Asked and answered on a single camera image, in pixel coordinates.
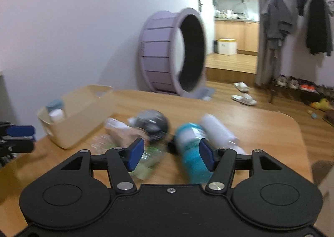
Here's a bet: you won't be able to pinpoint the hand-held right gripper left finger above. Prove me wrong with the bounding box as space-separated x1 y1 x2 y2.
61 138 144 196

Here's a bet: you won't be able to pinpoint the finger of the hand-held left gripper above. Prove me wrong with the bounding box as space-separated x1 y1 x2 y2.
6 125 36 137
1 139 35 153

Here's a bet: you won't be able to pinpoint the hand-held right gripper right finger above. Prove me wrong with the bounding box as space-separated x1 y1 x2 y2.
199 139 283 196

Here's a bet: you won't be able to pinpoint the clear bottle with green label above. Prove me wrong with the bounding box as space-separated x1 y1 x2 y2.
91 134 167 181

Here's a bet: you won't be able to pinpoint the teal and white bottle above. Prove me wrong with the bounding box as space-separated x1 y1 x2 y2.
173 122 218 185

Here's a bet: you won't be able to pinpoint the brown tube with white cap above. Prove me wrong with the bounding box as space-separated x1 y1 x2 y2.
104 118 147 147

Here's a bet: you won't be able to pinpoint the black round case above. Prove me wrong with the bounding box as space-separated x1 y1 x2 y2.
134 110 170 144

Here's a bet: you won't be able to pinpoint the beige storage box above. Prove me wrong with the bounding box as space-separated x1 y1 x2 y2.
37 85 114 149

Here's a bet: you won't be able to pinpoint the white-capped bottle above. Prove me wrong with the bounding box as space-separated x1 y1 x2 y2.
49 109 66 123

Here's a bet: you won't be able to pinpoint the blue-capped bottle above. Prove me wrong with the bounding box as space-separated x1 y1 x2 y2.
46 99 64 111

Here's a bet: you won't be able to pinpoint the wooden desk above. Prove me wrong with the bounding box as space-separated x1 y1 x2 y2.
0 89 314 229

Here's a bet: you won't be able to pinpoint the white slipper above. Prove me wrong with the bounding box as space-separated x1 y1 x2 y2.
231 93 258 106
233 82 250 93

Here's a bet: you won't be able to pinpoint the purple cat exercise wheel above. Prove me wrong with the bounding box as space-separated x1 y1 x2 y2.
138 8 216 102

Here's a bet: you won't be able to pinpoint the grey trousers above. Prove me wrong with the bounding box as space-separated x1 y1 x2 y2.
257 40 278 87

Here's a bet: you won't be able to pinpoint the white shoes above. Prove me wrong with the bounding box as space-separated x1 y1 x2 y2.
277 75 299 89

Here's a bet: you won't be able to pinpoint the white bin with yellow lid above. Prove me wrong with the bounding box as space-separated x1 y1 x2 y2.
217 38 238 56

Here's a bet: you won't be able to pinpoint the orange sneakers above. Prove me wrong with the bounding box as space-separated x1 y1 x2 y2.
300 83 318 94

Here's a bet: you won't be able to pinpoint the yellow plush toy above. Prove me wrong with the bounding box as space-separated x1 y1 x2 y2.
310 98 330 111

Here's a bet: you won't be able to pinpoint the wooden kitchen base cabinets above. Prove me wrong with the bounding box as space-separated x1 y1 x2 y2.
214 21 260 54

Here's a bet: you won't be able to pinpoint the grey jacket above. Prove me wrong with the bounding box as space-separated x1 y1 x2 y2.
261 0 296 50

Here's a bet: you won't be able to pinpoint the black coat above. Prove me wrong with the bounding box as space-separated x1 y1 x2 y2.
306 0 334 57

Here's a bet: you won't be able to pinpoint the dark blue garment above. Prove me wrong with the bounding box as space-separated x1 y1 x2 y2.
296 0 309 17

